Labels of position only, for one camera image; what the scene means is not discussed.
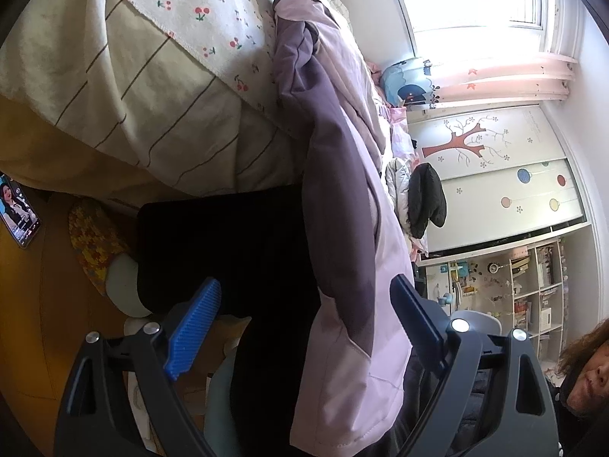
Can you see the white bookshelf with items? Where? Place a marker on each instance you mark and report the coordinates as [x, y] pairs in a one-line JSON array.
[[524, 288]]

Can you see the cream striped quilt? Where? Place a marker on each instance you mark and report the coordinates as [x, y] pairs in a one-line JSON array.
[[102, 74]]

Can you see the cherry print bed sheet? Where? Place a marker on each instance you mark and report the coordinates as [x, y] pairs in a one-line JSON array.
[[233, 39]]

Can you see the black hanging hat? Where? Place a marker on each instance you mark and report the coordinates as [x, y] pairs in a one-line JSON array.
[[426, 200]]

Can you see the blue cartoon curtain right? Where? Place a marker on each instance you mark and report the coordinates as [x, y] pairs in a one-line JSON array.
[[408, 82]]

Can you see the white wardrobe with tree decal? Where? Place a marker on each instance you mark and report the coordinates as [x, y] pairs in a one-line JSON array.
[[504, 174]]

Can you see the person's black trousers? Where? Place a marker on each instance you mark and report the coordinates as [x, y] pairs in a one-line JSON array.
[[275, 266]]

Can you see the person's curly-haired head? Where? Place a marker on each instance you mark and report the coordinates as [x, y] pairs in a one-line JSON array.
[[584, 365]]

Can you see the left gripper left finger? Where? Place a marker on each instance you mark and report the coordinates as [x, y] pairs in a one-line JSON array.
[[95, 418]]

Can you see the smartphone with lit screen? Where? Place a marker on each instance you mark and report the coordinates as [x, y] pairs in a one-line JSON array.
[[17, 213]]

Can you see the colourful floral slipper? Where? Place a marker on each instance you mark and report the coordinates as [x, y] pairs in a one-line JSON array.
[[95, 240]]

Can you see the lilac purple jacket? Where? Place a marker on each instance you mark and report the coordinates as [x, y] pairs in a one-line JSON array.
[[351, 391]]

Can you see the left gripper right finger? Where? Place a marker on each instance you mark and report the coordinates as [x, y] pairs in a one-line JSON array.
[[490, 396]]

